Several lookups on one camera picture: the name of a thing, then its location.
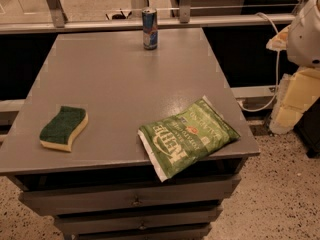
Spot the blue silver redbull can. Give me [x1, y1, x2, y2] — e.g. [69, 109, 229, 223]
[142, 7, 158, 50]

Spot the green yellow sponge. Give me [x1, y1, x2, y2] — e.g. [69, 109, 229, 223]
[39, 106, 88, 152]

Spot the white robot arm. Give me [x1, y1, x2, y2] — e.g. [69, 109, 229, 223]
[266, 0, 320, 68]

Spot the grey drawer cabinet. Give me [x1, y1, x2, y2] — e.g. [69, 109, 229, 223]
[0, 29, 259, 240]

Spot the white cable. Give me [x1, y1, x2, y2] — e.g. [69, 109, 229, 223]
[237, 12, 281, 113]

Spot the green chips bag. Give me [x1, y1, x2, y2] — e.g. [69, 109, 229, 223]
[138, 96, 240, 182]

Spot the metal window frame rail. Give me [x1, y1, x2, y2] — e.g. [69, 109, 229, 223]
[0, 0, 308, 35]

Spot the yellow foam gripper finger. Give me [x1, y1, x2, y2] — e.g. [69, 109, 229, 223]
[266, 29, 288, 51]

